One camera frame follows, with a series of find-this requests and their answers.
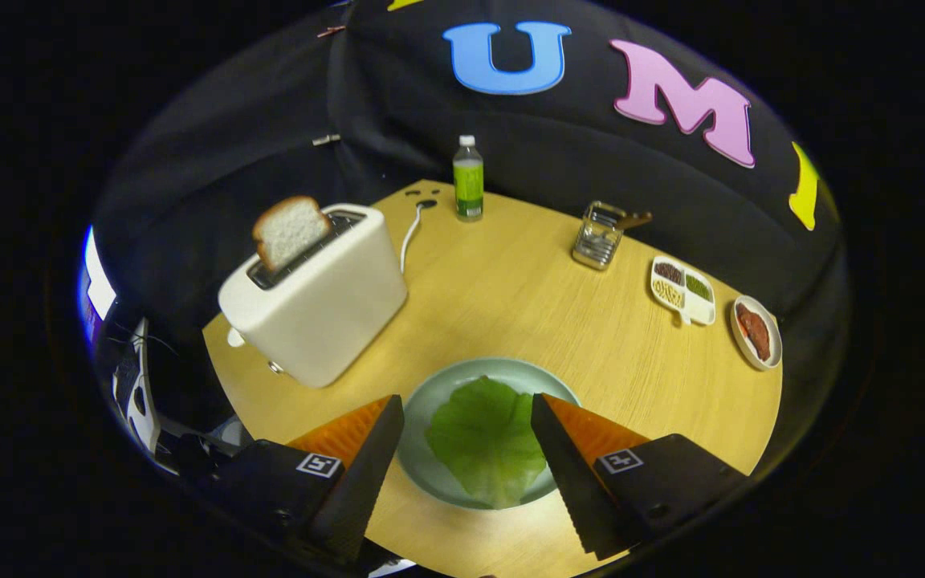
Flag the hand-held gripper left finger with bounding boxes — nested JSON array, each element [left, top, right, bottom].
[[189, 393, 405, 567]]

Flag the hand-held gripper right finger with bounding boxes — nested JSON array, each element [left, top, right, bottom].
[[531, 392, 752, 561]]

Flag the green lettuce leaf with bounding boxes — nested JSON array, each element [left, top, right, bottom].
[[426, 376, 548, 510]]

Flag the white bread slice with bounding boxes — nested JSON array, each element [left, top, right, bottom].
[[252, 195, 333, 274]]

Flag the pale green round plate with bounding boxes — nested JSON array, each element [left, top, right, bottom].
[[396, 357, 584, 511]]

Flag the cream white toaster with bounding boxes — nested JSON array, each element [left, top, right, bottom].
[[218, 203, 409, 389]]

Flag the white divided bean dish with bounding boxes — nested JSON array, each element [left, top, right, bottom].
[[650, 255, 717, 327]]

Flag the red brown meat slice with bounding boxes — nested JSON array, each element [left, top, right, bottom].
[[736, 303, 772, 362]]

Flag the white round meat plate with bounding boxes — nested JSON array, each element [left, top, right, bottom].
[[730, 295, 783, 372]]

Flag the green label drink bottle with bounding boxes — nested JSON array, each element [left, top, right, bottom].
[[453, 135, 485, 222]]

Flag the white metal frame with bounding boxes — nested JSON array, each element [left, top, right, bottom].
[[112, 317, 162, 454]]

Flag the metal wire utensil holder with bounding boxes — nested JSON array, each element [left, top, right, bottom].
[[572, 201, 625, 271]]

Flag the white toaster cable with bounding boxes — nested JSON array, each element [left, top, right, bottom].
[[400, 199, 438, 275]]

